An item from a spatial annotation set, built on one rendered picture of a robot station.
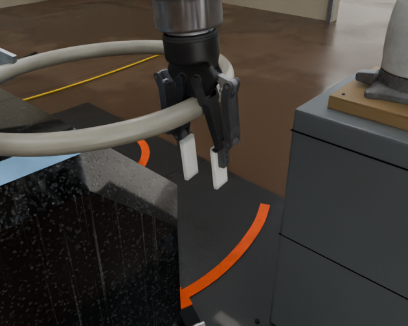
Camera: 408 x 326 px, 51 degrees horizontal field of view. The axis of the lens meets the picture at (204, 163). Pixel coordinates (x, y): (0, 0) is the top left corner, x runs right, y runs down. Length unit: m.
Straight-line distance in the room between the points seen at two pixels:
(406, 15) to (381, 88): 0.17
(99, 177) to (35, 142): 0.30
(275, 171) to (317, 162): 1.23
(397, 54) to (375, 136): 0.20
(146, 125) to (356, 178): 0.64
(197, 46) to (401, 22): 0.61
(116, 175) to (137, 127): 0.35
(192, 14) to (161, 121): 0.14
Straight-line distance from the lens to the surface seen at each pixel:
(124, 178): 0.91
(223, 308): 1.59
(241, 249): 1.80
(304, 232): 1.24
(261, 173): 2.30
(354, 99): 1.09
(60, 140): 0.56
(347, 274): 1.25
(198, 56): 0.57
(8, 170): 0.79
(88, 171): 0.83
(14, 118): 0.92
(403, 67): 1.09
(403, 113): 1.05
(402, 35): 1.07
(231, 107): 0.59
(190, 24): 0.55
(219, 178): 0.65
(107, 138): 0.55
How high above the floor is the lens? 1.23
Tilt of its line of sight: 31 degrees down
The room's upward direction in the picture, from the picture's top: straight up
